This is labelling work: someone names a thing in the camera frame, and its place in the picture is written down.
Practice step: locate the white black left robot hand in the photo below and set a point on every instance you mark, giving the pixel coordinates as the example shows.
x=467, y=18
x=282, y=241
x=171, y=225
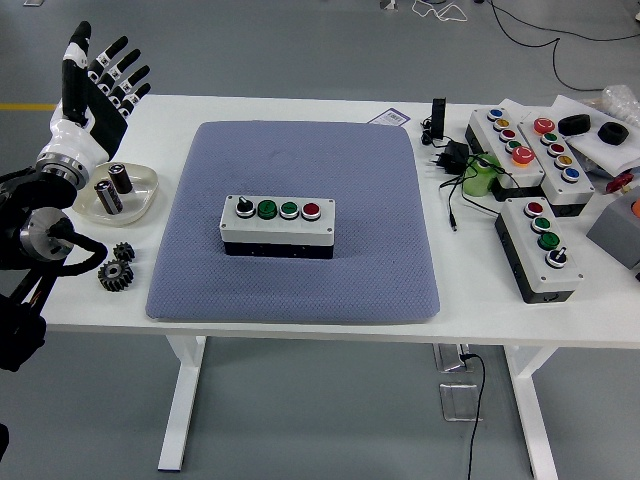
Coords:
x=75, y=132

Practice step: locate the four-control button box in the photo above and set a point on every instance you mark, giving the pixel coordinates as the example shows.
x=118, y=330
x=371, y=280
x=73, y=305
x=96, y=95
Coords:
x=277, y=227
x=550, y=277

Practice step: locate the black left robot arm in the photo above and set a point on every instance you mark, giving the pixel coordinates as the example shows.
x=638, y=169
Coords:
x=30, y=195

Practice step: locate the five-button box blue yellow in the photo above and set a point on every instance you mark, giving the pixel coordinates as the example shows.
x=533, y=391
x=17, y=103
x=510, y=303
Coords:
x=487, y=135

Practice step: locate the five-button box red mushroom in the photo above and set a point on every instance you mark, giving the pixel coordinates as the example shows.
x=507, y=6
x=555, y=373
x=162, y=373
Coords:
x=575, y=192

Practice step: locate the grey box orange button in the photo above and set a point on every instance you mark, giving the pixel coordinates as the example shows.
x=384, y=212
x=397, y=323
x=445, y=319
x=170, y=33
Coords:
x=615, y=230

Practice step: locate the cream shallow dish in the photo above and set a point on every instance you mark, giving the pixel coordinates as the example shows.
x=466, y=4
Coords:
x=140, y=195

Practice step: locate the small dark metal gear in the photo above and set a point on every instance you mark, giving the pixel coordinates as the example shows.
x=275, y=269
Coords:
x=124, y=251

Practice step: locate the white table leg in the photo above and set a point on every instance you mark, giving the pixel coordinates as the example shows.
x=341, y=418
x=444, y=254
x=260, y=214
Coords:
x=532, y=415
x=187, y=385

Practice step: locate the blue-grey mesh mat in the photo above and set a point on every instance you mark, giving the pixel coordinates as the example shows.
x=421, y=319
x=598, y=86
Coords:
x=350, y=175

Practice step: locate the purple-edged label card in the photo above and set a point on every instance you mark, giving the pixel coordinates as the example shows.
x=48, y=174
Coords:
x=390, y=117

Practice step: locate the black robot body part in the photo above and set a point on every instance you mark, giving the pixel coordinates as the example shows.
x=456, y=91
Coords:
x=4, y=440

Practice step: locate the silver metal floor piece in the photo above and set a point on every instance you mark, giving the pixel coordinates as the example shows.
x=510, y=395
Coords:
x=387, y=4

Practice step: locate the black upright device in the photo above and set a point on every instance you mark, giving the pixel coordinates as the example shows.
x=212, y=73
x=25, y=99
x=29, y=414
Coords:
x=438, y=120

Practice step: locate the black power adapter plug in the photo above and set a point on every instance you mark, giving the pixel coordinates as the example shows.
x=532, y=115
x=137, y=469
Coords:
x=456, y=155

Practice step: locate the green cylinder toy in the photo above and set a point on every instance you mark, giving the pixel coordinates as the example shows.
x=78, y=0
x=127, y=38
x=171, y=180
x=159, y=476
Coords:
x=477, y=182

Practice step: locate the white flat board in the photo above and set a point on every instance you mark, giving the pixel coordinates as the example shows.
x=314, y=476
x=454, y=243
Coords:
x=610, y=155

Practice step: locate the red knob part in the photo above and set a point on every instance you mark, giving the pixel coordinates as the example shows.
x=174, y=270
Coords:
x=619, y=182

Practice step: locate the clear bubble wrap bag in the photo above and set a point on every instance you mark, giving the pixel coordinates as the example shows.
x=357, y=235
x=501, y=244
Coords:
x=622, y=102

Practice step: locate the clear acrylic bracket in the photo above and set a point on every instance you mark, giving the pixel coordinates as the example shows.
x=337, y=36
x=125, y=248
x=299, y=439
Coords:
x=457, y=402
x=447, y=360

